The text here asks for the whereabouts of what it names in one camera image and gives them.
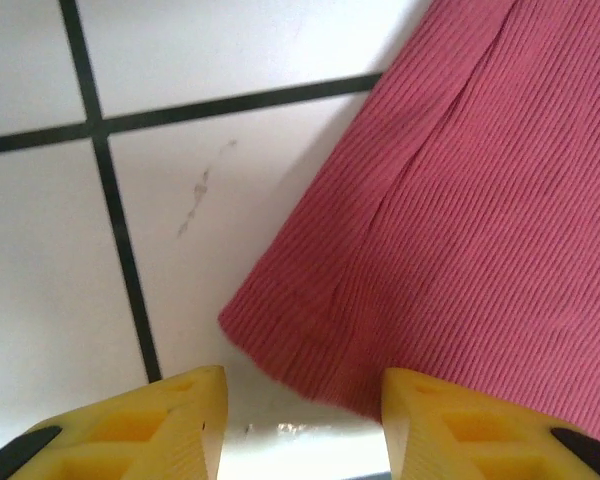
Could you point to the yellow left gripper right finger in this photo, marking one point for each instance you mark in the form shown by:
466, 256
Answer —
460, 440

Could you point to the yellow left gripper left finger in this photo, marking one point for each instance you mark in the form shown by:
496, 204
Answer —
145, 440

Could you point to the red ribbed tank top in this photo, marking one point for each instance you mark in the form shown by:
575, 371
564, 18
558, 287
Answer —
480, 210

